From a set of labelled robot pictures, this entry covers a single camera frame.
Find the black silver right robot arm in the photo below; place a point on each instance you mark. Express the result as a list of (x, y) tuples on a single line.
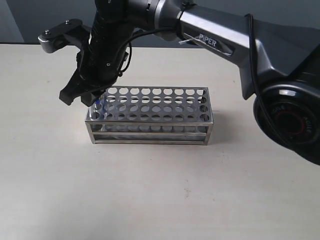
[(278, 64)]

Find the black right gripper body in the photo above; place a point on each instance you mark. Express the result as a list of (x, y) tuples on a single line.
[(103, 52)]

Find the stainless steel test tube rack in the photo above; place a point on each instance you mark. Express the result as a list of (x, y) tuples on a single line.
[(153, 115)]

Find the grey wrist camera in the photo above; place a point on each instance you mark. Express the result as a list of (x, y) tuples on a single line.
[(70, 32)]

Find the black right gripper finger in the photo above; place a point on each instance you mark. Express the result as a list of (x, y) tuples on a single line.
[(74, 88), (90, 94)]

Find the blue capped tube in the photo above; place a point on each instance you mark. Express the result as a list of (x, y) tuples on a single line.
[(99, 109)]

